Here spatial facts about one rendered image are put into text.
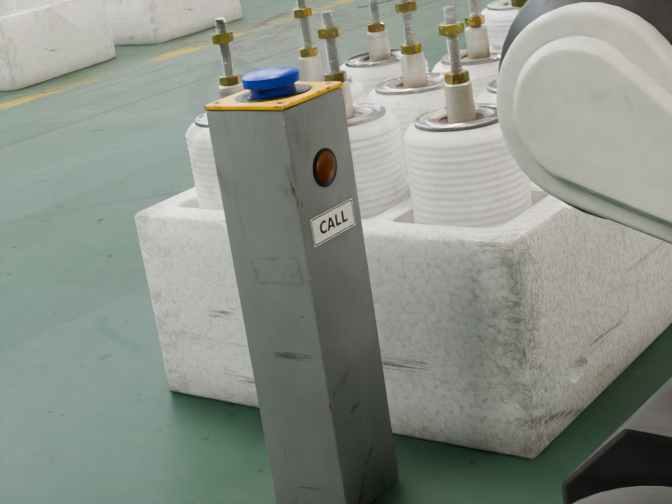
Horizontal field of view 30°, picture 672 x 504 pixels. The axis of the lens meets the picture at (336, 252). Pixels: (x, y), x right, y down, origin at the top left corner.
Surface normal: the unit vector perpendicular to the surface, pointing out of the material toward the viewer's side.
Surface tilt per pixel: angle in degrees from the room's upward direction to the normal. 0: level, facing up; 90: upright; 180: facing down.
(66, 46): 90
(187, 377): 90
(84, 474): 0
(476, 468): 0
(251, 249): 90
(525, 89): 90
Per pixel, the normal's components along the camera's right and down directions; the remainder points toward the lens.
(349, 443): 0.80, 0.07
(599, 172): -0.61, 0.33
